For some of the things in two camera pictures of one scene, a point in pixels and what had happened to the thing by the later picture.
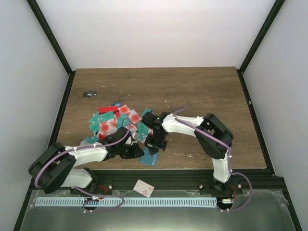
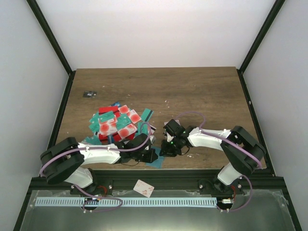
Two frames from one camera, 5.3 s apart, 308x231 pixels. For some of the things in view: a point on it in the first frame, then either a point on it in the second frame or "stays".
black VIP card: (90, 94) stays
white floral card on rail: (143, 188) stays
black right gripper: (153, 147) to (167, 152)
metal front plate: (257, 210) stays
